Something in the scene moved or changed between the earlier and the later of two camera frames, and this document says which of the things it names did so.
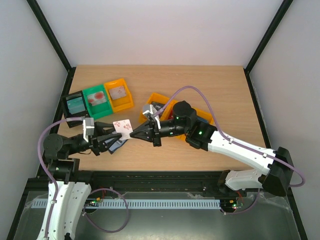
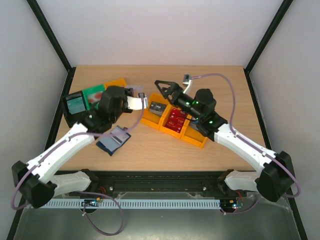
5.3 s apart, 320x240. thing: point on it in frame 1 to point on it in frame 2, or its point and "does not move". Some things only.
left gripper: [93, 140] to [129, 91]
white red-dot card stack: [96, 98] does not move
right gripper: [155, 133] to [175, 91]
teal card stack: [76, 105] does not move
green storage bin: [99, 110] does not move
